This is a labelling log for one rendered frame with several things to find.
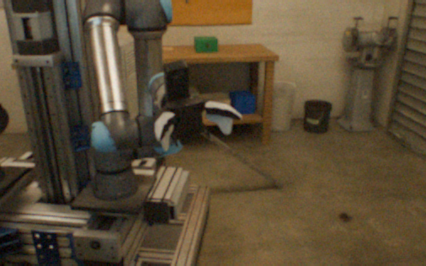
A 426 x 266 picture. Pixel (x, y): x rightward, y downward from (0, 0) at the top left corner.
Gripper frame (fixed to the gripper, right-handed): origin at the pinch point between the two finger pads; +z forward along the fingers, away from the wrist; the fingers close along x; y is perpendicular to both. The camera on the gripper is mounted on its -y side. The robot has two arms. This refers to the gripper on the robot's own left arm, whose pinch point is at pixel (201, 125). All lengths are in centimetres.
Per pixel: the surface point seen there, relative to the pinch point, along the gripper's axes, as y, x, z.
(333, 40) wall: 69, -224, -283
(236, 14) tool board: 28, -126, -301
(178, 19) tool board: 24, -70, -311
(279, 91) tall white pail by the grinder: 102, -148, -263
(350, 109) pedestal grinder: 136, -222, -251
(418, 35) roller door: 59, -260, -207
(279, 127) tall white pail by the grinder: 140, -145, -263
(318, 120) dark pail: 136, -180, -246
